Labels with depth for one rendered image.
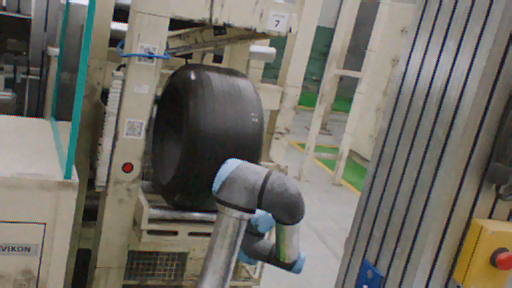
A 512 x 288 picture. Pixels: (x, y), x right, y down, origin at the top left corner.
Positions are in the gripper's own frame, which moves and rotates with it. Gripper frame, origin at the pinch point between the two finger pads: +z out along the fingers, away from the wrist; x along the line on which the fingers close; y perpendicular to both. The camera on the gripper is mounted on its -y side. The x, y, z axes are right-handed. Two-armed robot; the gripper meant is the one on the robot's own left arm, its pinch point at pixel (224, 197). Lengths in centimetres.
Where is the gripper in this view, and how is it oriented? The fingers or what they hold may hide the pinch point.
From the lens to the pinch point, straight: 220.5
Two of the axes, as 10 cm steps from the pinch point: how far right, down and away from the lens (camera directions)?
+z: -3.0, -1.9, 9.3
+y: 1.5, -9.8, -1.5
